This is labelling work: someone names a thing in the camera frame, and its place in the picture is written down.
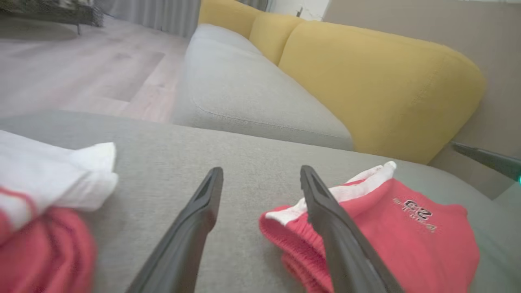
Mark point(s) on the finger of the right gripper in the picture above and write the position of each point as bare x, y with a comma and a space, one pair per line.
496, 160

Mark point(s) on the black frame table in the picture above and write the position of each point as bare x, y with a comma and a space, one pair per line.
49, 14

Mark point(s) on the small grey sofa seat cushion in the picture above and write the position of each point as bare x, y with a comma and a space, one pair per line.
244, 89

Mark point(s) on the yellow sofa back cushion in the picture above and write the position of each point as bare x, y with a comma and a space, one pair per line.
272, 34
224, 14
386, 89

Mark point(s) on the grey curtain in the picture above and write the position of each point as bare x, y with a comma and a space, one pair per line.
154, 14

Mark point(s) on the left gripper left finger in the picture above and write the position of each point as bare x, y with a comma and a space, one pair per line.
191, 236

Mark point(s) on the large grey sofa seat cushion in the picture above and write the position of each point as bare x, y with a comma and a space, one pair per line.
171, 162

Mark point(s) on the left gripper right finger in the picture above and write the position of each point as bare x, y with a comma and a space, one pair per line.
346, 252

